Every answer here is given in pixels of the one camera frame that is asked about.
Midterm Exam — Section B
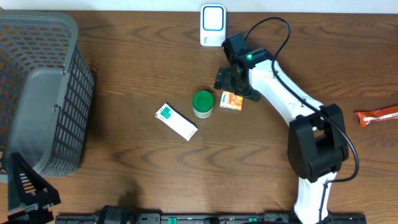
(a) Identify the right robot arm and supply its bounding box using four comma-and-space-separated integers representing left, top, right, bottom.
214, 34, 348, 223

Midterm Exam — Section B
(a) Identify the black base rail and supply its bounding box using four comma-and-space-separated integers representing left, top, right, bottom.
55, 204, 368, 224

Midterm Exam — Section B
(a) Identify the white medicine box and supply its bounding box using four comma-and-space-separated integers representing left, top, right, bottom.
155, 103, 198, 141

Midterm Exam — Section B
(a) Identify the white barcode scanner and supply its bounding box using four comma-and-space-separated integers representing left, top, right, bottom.
200, 4, 226, 47

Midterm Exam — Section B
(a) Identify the grey plastic mesh basket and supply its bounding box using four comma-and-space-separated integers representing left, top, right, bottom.
1, 11, 95, 182

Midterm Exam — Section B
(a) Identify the orange tissue packet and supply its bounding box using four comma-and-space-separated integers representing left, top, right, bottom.
220, 91, 243, 111

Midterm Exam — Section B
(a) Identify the red chocolate bar wrapper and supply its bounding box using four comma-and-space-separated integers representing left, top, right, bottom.
355, 106, 398, 127

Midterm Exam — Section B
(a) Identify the green lid jar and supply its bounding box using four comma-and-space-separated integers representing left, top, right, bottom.
192, 90, 214, 119

